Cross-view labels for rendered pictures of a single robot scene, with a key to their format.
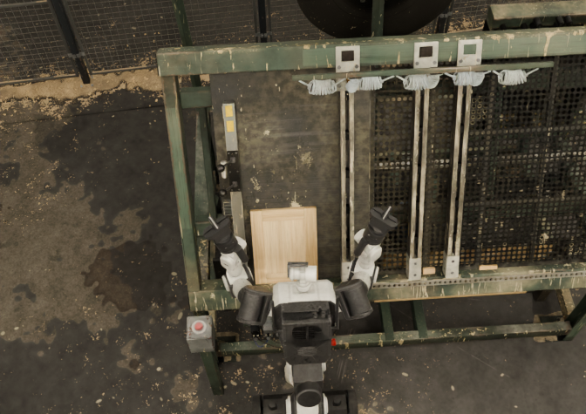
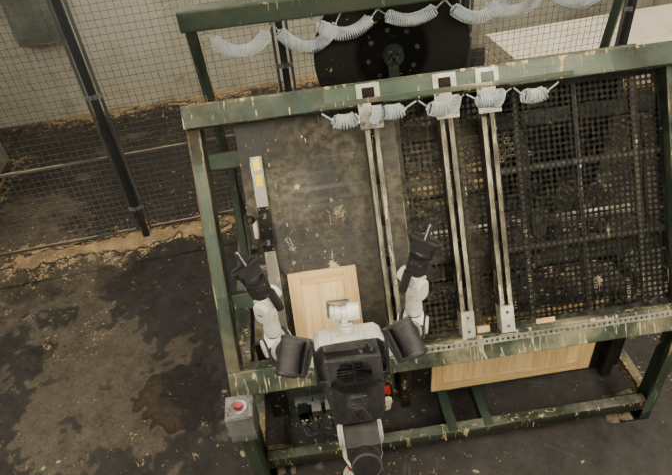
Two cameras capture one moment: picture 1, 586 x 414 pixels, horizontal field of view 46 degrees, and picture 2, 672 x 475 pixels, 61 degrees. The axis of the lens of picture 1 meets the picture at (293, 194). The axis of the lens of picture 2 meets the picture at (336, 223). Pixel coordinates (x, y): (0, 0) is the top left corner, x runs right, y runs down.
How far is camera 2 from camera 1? 102 cm
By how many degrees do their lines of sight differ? 18
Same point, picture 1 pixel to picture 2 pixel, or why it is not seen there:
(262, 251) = (304, 320)
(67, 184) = (122, 320)
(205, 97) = (233, 157)
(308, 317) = (353, 354)
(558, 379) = (645, 460)
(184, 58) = (207, 109)
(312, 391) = (369, 456)
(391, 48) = (410, 82)
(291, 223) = (331, 285)
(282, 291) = (324, 336)
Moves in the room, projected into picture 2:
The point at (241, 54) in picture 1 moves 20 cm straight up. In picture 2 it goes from (263, 100) to (255, 54)
